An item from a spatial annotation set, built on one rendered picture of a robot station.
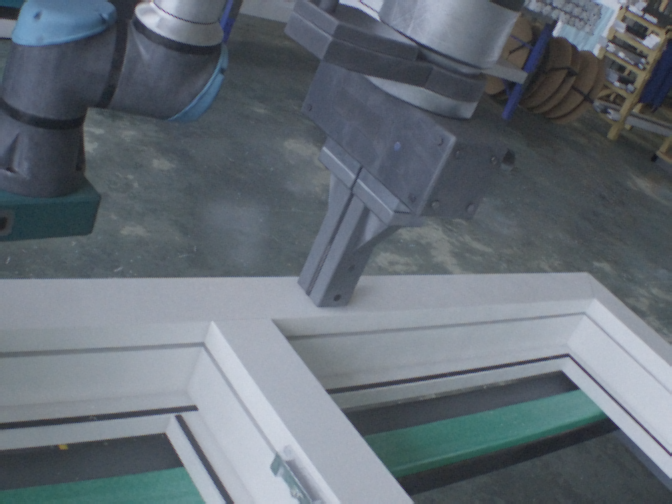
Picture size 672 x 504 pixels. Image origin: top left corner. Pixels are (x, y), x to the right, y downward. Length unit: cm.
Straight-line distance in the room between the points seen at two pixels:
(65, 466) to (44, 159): 56
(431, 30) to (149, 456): 30
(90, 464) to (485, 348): 36
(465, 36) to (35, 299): 27
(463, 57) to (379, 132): 7
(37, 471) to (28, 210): 56
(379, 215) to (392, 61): 10
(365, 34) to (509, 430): 35
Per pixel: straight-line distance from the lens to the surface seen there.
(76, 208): 100
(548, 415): 68
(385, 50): 40
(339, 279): 50
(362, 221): 48
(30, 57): 92
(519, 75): 593
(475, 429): 61
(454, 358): 64
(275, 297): 50
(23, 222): 98
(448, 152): 41
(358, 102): 47
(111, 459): 47
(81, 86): 93
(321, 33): 40
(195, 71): 95
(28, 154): 95
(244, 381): 43
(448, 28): 43
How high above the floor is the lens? 119
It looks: 26 degrees down
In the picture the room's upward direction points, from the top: 24 degrees clockwise
